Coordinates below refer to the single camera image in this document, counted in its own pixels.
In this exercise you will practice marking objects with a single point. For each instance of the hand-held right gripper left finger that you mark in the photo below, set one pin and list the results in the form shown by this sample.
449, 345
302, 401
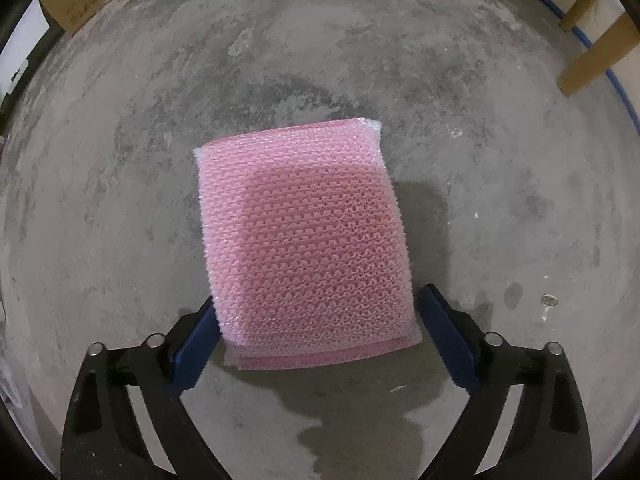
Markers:
192, 355

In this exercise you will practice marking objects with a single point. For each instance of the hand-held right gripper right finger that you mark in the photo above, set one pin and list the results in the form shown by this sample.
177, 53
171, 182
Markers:
450, 340

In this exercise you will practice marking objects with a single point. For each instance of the pink mesh sponge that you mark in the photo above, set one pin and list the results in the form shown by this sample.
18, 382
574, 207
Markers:
305, 240

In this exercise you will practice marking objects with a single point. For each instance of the small round metal piece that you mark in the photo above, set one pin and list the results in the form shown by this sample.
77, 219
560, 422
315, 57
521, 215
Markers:
550, 300

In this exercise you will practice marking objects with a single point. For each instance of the wooden chair black seat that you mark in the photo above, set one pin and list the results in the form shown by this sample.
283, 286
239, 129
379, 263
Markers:
595, 60

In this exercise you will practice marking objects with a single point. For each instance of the white cabinet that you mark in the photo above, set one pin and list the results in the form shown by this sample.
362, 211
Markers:
25, 35

